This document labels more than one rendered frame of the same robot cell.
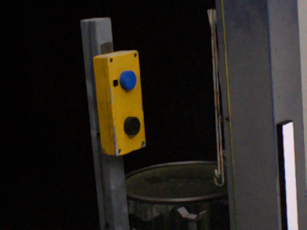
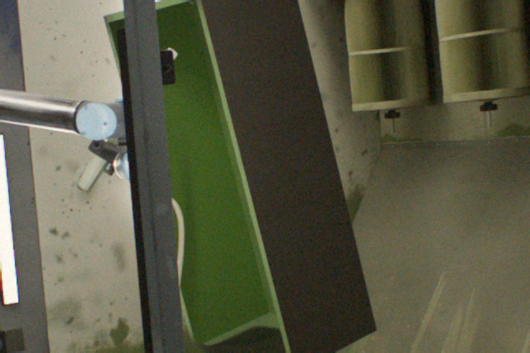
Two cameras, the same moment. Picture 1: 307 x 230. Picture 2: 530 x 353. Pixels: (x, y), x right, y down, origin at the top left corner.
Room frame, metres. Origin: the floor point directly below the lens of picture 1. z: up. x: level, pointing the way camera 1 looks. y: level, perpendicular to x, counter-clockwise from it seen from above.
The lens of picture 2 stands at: (-1.27, -2.37, 1.22)
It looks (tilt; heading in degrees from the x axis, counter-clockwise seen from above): 3 degrees down; 14
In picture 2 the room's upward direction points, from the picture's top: 5 degrees counter-clockwise
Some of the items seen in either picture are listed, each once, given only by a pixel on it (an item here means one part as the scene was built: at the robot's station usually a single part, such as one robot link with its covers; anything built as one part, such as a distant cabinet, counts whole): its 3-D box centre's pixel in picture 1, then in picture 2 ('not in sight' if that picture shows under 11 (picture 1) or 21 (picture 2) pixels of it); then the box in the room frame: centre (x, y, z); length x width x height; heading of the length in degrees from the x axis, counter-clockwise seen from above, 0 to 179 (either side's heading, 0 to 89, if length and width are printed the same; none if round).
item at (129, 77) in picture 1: (128, 80); not in sight; (1.94, -0.03, 1.48); 0.05 x 0.02 x 0.05; 138
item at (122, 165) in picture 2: not in sight; (136, 163); (1.35, -1.36, 1.15); 0.12 x 0.09 x 0.10; 31
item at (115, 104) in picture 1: (119, 102); not in sight; (1.97, 0.00, 1.42); 0.12 x 0.06 x 0.26; 138
